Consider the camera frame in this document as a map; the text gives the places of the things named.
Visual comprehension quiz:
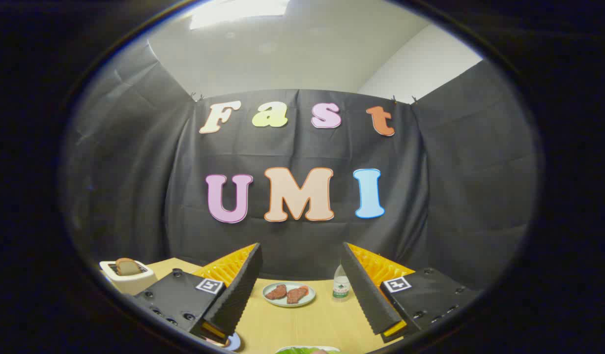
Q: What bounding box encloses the ceiling light panel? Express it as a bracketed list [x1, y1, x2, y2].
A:
[190, 0, 291, 29]

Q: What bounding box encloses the white toaster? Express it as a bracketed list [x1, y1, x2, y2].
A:
[99, 259, 158, 295]

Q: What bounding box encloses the plain bread slice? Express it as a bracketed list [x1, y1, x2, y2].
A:
[115, 258, 142, 276]

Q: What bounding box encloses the pale green plate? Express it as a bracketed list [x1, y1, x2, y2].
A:
[262, 282, 316, 308]

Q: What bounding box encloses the white plate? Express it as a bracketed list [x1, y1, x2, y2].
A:
[275, 346, 341, 354]

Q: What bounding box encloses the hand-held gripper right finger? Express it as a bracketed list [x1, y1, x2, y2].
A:
[341, 241, 482, 343]

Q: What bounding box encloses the blue plate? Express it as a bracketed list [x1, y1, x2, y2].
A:
[219, 332, 242, 352]

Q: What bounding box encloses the black backdrop cloth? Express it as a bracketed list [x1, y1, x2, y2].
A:
[61, 42, 541, 291]

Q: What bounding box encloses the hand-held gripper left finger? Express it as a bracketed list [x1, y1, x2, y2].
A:
[123, 242, 263, 345]

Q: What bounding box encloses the clear plastic water bottle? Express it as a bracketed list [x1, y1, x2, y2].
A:
[332, 265, 351, 300]

